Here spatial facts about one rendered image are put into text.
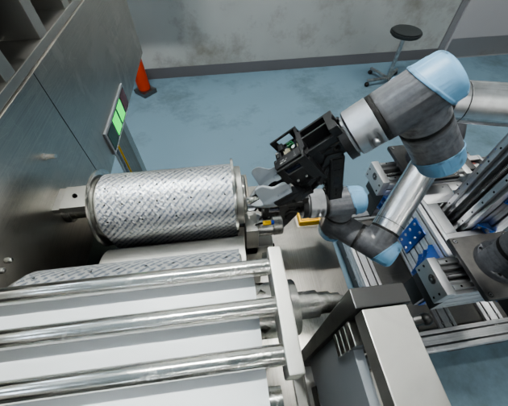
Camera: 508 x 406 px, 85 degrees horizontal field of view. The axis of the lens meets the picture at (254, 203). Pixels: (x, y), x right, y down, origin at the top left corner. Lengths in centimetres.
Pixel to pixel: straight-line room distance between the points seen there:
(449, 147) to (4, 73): 67
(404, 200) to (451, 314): 108
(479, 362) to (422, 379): 180
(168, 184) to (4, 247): 24
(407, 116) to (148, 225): 44
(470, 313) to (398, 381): 163
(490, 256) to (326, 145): 84
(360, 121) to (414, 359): 30
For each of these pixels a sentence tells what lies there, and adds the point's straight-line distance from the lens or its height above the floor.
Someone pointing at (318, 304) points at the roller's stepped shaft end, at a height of 135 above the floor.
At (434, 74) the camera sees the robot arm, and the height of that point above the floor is 150.
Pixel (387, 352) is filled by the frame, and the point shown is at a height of 144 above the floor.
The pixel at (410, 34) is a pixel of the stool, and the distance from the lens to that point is 344.
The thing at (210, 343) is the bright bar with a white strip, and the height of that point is 144.
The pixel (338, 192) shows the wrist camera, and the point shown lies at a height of 128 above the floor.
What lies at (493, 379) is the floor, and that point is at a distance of 209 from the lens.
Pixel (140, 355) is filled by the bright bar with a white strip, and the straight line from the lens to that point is 26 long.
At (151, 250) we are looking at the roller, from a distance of 54.
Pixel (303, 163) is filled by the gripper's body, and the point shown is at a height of 138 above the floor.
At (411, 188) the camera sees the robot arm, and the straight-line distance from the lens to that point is 82.
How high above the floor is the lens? 168
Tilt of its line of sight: 53 degrees down
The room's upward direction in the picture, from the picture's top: straight up
